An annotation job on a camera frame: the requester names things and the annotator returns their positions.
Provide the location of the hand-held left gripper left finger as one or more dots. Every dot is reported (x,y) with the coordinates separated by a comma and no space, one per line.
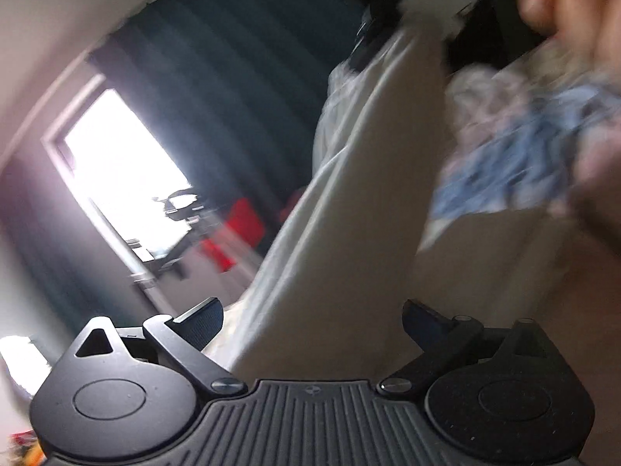
(200,324)

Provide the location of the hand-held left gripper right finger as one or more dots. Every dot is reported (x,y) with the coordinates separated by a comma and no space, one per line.
(428,324)

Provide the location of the white garment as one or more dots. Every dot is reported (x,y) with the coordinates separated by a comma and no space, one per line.
(349,204)

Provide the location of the person's right hand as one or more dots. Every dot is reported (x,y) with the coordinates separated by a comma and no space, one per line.
(577,0)

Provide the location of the red chair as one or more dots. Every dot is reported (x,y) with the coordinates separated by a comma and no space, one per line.
(233,235)

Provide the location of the dark teal curtain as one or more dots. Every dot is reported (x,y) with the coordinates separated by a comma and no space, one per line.
(242,87)

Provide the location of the bright window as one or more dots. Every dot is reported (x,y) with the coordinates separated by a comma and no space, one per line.
(121,165)

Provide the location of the blue floral cloth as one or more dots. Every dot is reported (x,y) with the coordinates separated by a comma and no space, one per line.
(514,155)

